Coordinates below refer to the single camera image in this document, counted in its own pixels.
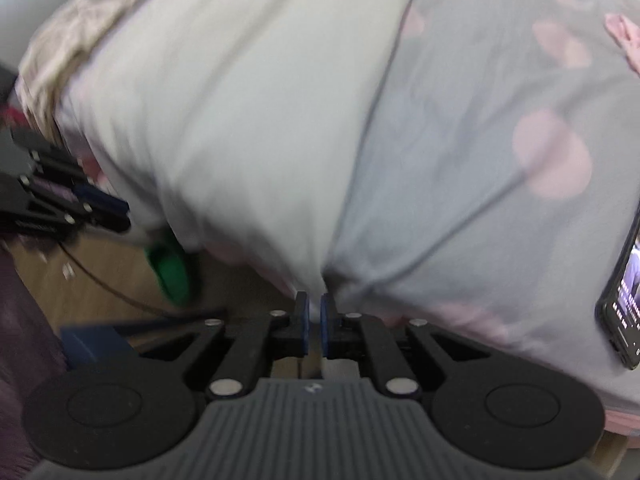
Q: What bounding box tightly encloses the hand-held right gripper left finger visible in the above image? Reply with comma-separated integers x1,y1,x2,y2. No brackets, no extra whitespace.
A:
137,290,311,402

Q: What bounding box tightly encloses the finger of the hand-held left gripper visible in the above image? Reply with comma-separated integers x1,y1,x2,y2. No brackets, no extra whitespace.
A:
20,200,131,235
27,145,132,215

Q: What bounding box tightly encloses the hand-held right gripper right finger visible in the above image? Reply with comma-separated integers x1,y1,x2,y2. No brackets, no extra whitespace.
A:
319,292,491,402

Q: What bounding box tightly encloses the white t-shirt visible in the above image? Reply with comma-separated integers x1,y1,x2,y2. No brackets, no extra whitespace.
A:
60,0,421,307

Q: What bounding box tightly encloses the green slipper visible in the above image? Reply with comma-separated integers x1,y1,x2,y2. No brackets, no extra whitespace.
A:
144,240,195,307

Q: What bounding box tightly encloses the purple fleece robe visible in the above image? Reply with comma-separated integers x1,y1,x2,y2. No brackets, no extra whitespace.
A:
0,245,68,468

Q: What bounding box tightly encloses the blue plastic stool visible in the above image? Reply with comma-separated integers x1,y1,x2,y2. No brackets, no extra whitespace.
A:
60,324,138,372

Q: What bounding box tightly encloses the grey pink-dotted bedsheet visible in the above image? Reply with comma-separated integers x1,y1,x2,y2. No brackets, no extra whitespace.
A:
200,0,640,433

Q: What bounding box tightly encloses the black smartphone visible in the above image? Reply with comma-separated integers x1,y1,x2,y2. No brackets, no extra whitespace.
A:
595,210,640,372

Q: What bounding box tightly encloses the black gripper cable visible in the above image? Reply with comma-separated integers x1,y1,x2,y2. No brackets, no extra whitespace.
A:
57,240,228,323

